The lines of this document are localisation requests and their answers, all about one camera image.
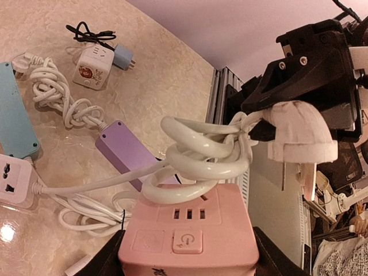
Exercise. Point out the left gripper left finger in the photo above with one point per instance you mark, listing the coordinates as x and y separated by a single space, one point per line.
106 262

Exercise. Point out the pink socket block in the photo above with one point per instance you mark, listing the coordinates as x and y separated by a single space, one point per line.
210 235

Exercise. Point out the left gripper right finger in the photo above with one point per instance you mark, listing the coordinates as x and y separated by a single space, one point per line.
272 261

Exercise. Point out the light blue plug adapter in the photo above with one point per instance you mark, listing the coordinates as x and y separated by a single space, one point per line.
123 58

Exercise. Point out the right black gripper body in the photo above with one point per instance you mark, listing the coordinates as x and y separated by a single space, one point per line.
344 120

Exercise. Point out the white cube socket with sticker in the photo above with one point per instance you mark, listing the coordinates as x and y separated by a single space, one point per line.
93 66

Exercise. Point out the teal rectangular power block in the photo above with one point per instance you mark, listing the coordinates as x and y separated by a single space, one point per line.
18 138

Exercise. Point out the white power strip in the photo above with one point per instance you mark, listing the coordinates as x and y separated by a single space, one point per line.
17 175

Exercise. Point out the purple rectangular power block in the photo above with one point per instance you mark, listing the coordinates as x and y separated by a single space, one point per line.
123 149

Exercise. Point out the white usb charger plug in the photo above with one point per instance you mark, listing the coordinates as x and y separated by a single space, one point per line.
78 266

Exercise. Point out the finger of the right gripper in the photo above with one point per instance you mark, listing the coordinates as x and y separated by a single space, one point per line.
320 77
263 131

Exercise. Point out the white power strip cable plug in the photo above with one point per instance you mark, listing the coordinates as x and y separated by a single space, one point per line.
302 137

